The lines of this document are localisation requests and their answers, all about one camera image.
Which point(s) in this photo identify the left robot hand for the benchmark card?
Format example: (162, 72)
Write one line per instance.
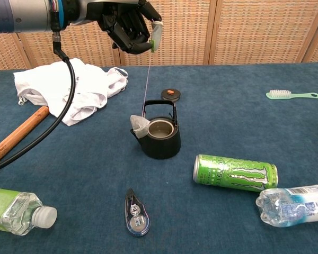
(122, 23)

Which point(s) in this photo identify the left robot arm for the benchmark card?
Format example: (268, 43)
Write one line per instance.
(21, 16)

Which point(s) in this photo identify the black teapot lid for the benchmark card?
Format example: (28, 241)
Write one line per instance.
(171, 94)

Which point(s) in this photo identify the white cloth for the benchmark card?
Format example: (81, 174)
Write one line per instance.
(42, 79)

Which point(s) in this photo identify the blue carpet table mat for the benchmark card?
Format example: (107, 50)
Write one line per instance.
(228, 127)

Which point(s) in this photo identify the wooden stick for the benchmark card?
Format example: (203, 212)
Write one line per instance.
(18, 135)

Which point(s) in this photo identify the mint green brush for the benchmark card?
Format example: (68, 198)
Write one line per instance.
(281, 94)

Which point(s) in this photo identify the green energy drink can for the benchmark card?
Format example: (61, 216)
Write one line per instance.
(236, 173)

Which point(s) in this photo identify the correction tape dispenser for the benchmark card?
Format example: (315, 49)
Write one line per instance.
(136, 217)

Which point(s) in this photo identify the green label water bottle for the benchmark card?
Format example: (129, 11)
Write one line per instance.
(13, 209)

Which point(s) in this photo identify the blue label water bottle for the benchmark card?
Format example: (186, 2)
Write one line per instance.
(291, 206)

